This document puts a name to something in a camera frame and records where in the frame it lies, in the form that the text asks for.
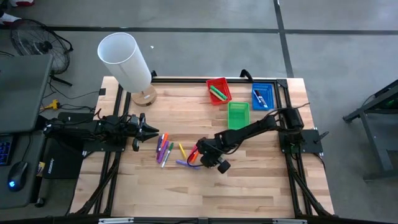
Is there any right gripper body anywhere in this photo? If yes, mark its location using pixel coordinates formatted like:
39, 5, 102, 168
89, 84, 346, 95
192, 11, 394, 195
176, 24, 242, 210
196, 138, 232, 174

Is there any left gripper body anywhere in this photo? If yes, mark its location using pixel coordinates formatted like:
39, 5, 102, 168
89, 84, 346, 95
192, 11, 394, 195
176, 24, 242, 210
129, 112, 149, 152

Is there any thick purple Sharpie highlighter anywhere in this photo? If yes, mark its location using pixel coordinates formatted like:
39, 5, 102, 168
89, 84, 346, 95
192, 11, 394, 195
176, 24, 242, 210
157, 140, 170, 164

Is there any green Expo marker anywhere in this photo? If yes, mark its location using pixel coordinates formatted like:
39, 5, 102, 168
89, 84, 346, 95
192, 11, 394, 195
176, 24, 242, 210
160, 142, 174, 169

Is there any yellow green highlighter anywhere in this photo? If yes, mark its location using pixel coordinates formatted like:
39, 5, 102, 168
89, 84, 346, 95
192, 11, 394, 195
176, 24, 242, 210
208, 88, 225, 102

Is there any thick green marker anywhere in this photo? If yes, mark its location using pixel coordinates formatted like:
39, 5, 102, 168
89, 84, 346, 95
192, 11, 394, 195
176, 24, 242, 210
210, 85, 228, 101

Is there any red plastic basket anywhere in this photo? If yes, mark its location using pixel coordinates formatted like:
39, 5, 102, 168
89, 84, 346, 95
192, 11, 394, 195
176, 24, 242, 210
206, 77, 233, 106

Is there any green plastic basket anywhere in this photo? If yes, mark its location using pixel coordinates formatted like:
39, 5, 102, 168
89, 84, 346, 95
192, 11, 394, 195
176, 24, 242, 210
227, 101, 251, 131

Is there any white shade table lamp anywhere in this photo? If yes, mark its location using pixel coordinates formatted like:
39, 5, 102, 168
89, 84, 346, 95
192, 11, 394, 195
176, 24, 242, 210
96, 32, 157, 107

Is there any black control box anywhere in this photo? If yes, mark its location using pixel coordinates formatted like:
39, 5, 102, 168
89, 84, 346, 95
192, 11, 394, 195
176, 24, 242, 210
42, 136, 85, 180

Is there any yellow power plug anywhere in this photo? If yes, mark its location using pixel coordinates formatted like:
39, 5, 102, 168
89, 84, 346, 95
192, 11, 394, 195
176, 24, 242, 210
43, 99, 62, 111

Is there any blue plastic basket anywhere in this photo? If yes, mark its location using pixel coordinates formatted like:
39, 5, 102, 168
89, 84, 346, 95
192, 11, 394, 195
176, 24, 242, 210
251, 82, 275, 111

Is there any dark grey desk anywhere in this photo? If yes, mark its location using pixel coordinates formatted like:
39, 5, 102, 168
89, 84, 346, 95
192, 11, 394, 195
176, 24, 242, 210
0, 130, 47, 210

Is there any grey computer monitor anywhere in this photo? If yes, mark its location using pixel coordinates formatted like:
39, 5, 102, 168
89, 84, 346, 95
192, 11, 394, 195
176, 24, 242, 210
0, 55, 53, 134

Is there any black floor fan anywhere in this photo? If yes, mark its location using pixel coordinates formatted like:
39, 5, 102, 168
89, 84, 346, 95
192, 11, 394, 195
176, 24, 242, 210
9, 18, 74, 87

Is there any black computer mouse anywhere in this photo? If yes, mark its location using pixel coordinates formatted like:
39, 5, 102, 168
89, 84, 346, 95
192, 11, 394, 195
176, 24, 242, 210
6, 161, 29, 192

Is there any black keyboard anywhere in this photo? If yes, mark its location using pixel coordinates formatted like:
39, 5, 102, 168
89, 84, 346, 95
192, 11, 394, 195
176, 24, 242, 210
0, 133, 15, 166

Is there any black metal stand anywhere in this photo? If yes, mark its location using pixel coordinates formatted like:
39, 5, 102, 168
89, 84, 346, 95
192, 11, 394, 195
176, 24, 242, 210
343, 79, 398, 181

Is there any person's foot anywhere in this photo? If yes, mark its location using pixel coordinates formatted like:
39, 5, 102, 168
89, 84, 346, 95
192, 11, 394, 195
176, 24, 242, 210
9, 0, 35, 7
0, 11, 21, 26

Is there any black aluminium table frame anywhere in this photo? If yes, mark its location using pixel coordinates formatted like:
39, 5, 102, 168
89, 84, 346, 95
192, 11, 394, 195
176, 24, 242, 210
68, 76, 335, 218

